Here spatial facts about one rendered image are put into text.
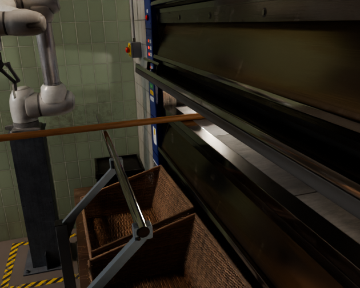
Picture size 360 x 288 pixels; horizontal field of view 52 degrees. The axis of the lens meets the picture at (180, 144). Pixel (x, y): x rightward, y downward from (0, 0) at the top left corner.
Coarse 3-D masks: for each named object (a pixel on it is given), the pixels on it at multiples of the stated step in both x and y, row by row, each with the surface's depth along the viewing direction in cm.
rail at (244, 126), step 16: (160, 80) 144; (192, 96) 109; (224, 112) 87; (240, 128) 79; (256, 128) 73; (272, 144) 67; (288, 144) 63; (304, 160) 58; (320, 160) 56; (336, 176) 51; (352, 176) 50; (352, 192) 49
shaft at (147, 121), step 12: (132, 120) 169; (144, 120) 170; (156, 120) 172; (168, 120) 173; (180, 120) 175; (24, 132) 157; (36, 132) 158; (48, 132) 159; (60, 132) 160; (72, 132) 162
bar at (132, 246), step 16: (112, 144) 148; (112, 160) 131; (112, 176) 133; (96, 192) 134; (128, 192) 106; (80, 208) 134; (64, 224) 133; (144, 224) 89; (64, 240) 134; (144, 240) 90; (64, 256) 136; (128, 256) 90; (64, 272) 138; (112, 272) 90
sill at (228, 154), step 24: (192, 120) 178; (216, 144) 142; (240, 168) 119; (264, 192) 103; (288, 192) 101; (288, 216) 92; (312, 216) 89; (312, 240) 84; (336, 240) 79; (336, 264) 76
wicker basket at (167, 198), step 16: (144, 176) 210; (160, 176) 210; (112, 192) 207; (144, 192) 213; (160, 192) 207; (176, 192) 184; (96, 208) 207; (112, 208) 210; (128, 208) 213; (144, 208) 216; (160, 208) 203; (176, 208) 182; (192, 208) 162; (96, 224) 202; (112, 224) 202; (128, 224) 201; (160, 224) 160; (96, 240) 187; (112, 240) 186; (128, 240) 186; (96, 256) 174
